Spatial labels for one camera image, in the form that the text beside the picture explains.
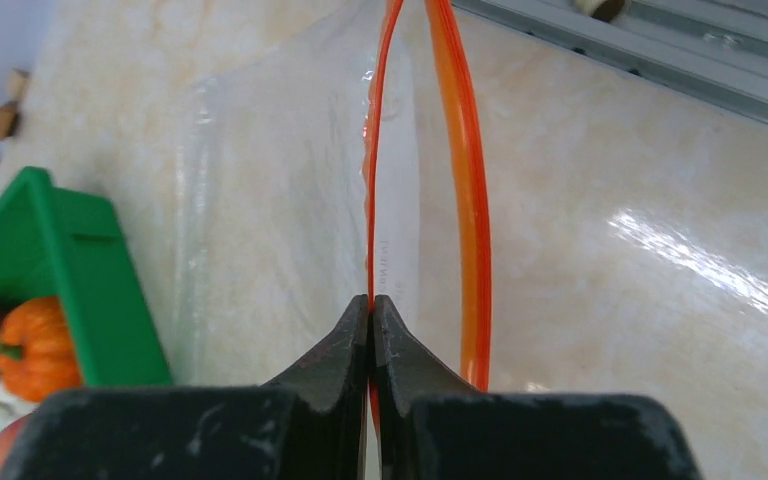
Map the orange mini pumpkin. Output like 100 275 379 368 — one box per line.
0 296 83 403

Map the green plastic tray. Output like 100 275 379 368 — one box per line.
0 167 172 407

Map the clear zip bag orange zipper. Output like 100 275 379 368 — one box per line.
172 1 493 391

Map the peach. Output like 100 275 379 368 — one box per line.
0 414 31 471

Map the brown cork piece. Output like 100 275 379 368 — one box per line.
0 100 21 141

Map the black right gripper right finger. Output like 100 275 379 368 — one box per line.
371 296 701 479

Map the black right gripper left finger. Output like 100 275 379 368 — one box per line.
0 296 368 479

